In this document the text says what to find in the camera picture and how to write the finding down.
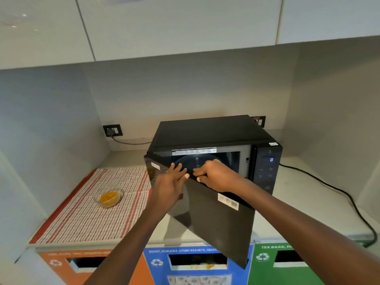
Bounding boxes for person's right hand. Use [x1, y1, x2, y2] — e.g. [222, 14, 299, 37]
[192, 159, 247, 194]

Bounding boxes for person's left hand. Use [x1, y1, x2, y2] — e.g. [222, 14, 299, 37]
[147, 162, 190, 216]

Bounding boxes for black microwave door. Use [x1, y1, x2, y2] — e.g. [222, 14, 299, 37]
[144, 153, 256, 270]

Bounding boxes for person's left forearm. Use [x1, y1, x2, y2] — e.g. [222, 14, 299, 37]
[83, 202, 179, 285]

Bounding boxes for person's right forearm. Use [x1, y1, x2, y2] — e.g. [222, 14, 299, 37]
[237, 179, 380, 285]

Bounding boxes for glass microwave turntable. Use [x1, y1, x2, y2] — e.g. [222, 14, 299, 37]
[173, 154, 223, 173]

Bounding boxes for large white door sticker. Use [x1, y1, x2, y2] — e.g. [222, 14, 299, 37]
[218, 192, 239, 211]

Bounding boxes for black microwave oven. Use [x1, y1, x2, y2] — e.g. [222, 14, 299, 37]
[145, 115, 283, 196]

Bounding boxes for orange food in bowl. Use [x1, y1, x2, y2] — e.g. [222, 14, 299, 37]
[99, 191, 119, 204]

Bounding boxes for small glass bowl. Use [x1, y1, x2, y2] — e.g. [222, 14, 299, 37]
[93, 185, 124, 209]

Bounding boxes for blue recycling bin front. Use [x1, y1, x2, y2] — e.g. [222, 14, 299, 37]
[143, 243, 255, 285]

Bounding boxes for red white striped cloth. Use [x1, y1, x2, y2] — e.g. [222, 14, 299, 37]
[29, 167, 152, 245]

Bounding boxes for green recycling bin front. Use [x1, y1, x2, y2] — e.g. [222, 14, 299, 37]
[248, 241, 327, 285]

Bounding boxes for orange recycling bin front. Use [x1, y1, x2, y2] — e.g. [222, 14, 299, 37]
[37, 249, 155, 285]

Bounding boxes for thin black plug cable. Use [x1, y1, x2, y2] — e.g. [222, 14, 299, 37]
[110, 135, 152, 146]

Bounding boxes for black wall socket with plug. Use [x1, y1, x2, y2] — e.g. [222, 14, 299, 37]
[103, 124, 123, 138]

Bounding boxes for thick black power cable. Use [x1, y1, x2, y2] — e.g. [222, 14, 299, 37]
[279, 163, 378, 248]

